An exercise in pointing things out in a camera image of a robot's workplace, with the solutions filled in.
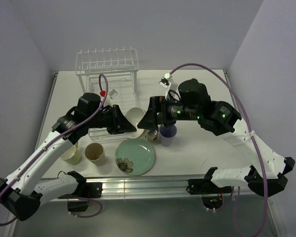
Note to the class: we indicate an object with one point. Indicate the aluminium frame rail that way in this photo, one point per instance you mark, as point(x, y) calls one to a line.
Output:
point(119, 187)

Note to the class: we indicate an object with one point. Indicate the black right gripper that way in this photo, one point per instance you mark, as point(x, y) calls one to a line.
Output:
point(157, 103)

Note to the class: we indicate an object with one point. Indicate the brown paper-like cup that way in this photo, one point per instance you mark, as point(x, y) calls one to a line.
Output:
point(95, 153)

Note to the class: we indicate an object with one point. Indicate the lavender plastic cup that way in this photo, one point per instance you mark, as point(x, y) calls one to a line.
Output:
point(167, 135)

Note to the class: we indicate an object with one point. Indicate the beige ceramic bowl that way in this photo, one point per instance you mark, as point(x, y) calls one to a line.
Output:
point(134, 116)

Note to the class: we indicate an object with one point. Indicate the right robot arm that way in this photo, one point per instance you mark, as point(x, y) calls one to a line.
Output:
point(266, 169)

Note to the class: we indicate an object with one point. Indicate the green floral plate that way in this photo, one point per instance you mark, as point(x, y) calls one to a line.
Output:
point(135, 156)

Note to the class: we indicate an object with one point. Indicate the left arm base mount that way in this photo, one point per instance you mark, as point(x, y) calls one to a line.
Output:
point(88, 196)

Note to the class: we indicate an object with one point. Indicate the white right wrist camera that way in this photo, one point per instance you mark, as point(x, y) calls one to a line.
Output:
point(168, 83)

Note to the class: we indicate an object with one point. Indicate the pale yellow mug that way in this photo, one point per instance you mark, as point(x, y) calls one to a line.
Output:
point(72, 155)

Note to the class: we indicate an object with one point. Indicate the small metal-lined beige cup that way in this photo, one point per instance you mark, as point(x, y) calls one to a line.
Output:
point(152, 135)

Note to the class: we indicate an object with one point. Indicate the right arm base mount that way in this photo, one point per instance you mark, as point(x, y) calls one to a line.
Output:
point(205, 187)

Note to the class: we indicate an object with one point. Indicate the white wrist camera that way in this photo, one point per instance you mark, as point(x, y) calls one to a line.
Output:
point(168, 83)
point(109, 95)

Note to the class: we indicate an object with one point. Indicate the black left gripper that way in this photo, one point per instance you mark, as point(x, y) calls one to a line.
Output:
point(120, 124)

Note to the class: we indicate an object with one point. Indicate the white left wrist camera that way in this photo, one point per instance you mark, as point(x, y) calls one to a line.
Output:
point(109, 95)

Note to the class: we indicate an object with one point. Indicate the white wire dish rack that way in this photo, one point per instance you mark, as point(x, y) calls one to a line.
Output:
point(113, 69)

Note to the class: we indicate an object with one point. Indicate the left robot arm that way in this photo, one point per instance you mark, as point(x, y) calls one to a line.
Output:
point(22, 193)

